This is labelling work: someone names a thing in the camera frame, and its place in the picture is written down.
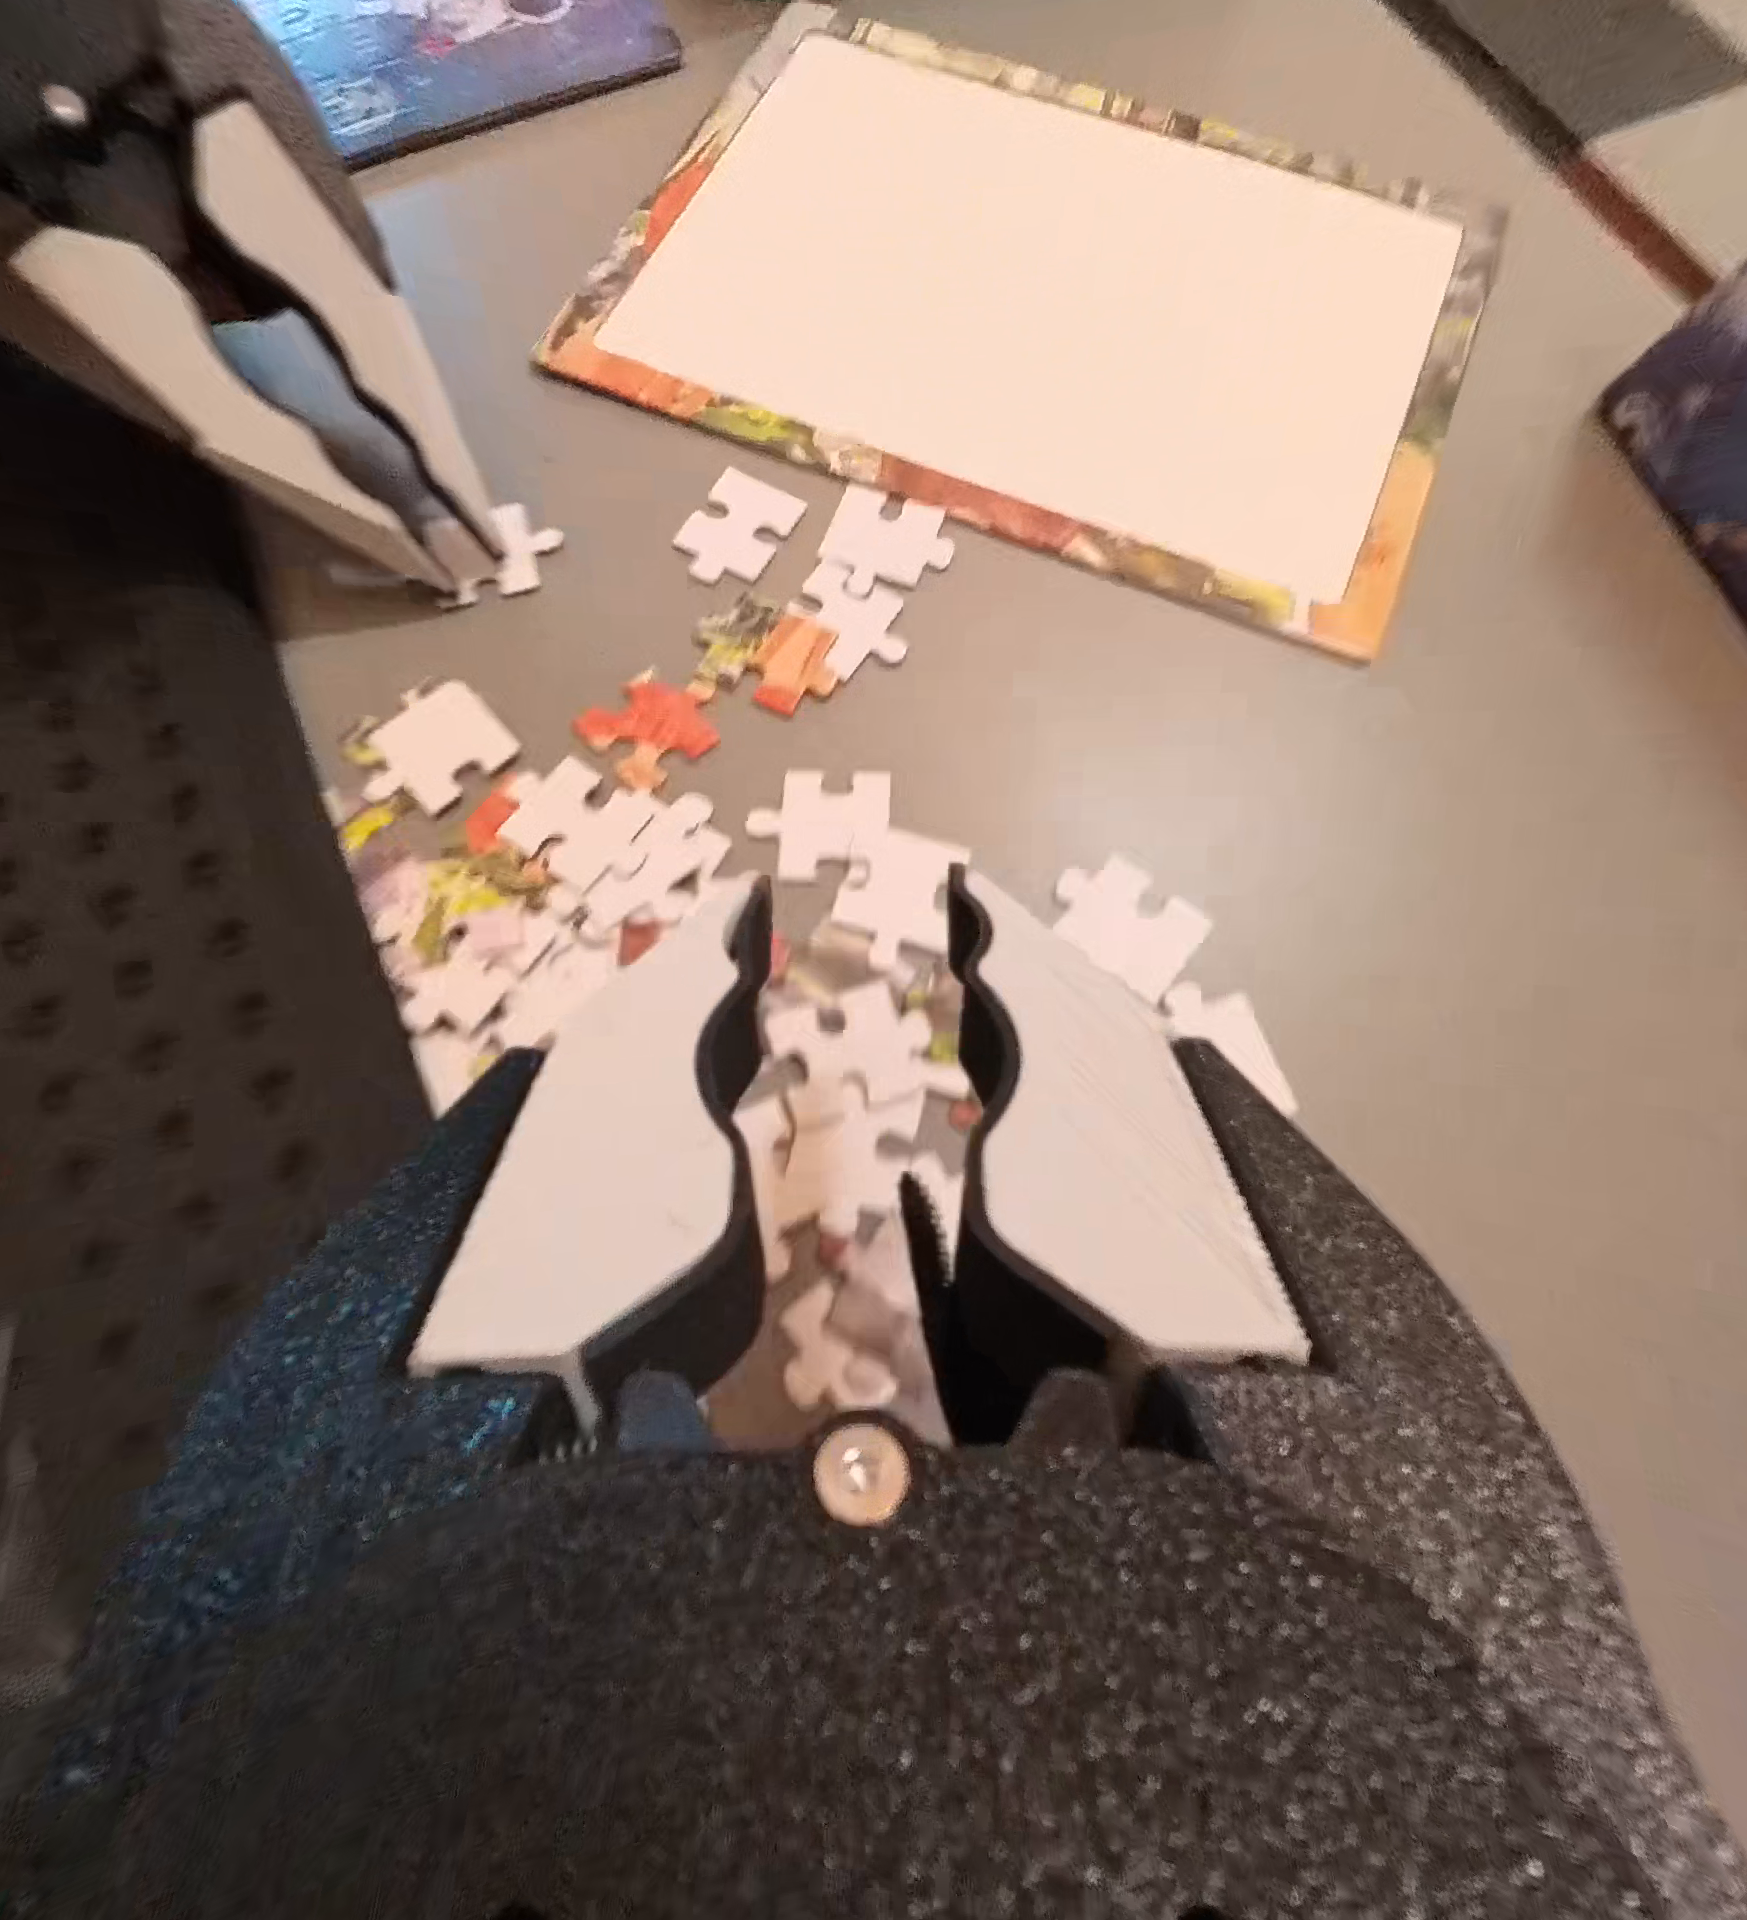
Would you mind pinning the grey desk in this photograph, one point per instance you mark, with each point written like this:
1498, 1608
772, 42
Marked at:
1562, 901

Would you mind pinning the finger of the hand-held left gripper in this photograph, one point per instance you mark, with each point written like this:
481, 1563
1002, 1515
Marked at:
183, 360
319, 285

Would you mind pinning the pile of jigsaw pieces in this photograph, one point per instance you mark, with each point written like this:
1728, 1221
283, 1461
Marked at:
731, 526

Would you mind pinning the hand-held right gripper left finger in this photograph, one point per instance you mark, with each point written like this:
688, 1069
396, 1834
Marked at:
589, 1201

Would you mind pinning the animal jigsaw puzzle board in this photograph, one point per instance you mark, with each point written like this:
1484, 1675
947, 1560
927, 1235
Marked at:
1024, 285

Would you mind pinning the space jigsaw puzzle board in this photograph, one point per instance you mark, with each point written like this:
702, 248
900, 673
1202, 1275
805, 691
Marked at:
483, 76

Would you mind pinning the colourful printed puzzle box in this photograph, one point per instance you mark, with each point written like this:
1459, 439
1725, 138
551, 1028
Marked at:
1743, 450

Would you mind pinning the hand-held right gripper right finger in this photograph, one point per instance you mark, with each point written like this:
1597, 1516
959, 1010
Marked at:
1128, 1187

